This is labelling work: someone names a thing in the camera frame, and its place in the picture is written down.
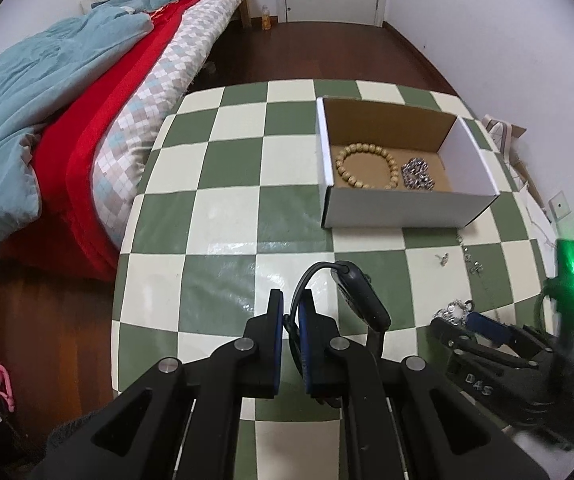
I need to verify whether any silver disc link bracelet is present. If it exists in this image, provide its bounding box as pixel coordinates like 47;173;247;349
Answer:
433;299;476;325

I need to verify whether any black smart band watch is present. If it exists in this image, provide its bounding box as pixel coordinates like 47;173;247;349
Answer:
282;260;391;376

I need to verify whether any small silver earring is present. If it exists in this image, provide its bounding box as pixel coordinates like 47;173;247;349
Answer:
436;252;450;266

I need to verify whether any green white checkered tablecloth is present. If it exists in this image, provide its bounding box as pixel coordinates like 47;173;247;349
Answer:
110;78;560;480

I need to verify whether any white cardboard box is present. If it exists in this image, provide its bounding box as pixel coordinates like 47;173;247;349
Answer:
316;96;500;229

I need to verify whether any red bed sheet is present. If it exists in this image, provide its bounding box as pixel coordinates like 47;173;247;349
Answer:
0;0;200;282

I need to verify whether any checkered patterned mattress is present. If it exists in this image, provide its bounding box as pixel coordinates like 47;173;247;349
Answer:
92;0;244;248

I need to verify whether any yellow drink bottle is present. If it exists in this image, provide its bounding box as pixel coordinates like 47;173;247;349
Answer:
261;6;272;30

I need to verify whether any teal blue blanket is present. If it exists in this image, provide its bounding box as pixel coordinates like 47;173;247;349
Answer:
0;0;176;244

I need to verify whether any thin silver pendant necklace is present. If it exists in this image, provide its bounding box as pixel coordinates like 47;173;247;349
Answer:
456;234;486;276

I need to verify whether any white wall socket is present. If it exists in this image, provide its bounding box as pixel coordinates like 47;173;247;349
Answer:
548;191;574;240

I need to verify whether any chunky silver chain bracelet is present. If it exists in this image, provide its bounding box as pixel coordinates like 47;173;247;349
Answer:
398;155;438;193

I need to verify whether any wooden bead bracelet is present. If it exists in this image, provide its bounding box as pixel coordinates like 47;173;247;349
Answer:
334;142;400;191

